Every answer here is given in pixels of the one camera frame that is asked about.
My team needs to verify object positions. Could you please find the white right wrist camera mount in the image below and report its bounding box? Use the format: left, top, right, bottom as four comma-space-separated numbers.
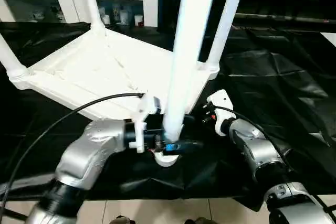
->
206, 90, 234, 136

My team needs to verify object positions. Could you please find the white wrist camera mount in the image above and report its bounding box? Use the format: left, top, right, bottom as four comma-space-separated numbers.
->
134, 95, 163, 154
206, 90, 234, 136

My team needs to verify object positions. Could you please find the white flat sheet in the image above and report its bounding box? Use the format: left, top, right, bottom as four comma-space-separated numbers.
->
320, 31, 336, 46

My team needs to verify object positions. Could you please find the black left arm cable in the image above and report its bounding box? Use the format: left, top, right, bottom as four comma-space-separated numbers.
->
0, 93, 145, 219

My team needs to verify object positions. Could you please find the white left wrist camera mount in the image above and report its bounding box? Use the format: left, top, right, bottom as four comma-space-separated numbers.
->
134, 95, 163, 154

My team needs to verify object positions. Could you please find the long black bar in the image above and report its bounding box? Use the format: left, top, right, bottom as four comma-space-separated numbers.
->
234, 14, 336, 25

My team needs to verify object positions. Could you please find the white plastic table top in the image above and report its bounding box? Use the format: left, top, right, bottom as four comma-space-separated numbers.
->
9, 25, 221, 168

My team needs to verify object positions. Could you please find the black mat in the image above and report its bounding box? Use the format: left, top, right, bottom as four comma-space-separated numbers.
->
0, 20, 336, 211

